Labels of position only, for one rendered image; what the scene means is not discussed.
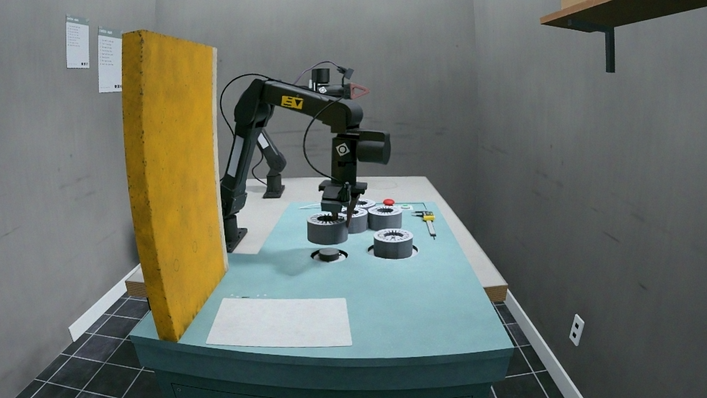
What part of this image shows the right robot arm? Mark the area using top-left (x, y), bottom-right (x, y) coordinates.
top-left (220, 79), bottom-right (391, 253)

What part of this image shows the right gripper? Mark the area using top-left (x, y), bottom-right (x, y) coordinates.
top-left (318, 160), bottom-right (368, 228)

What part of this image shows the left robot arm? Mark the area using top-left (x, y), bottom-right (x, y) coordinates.
top-left (257, 68), bottom-right (354, 199)

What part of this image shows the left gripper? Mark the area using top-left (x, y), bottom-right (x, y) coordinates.
top-left (330, 68), bottom-right (369, 100)

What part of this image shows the steel caliper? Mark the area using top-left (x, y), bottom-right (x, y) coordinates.
top-left (411, 211), bottom-right (436, 240)

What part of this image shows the white flat plate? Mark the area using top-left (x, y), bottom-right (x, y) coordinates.
top-left (206, 298), bottom-right (352, 348)

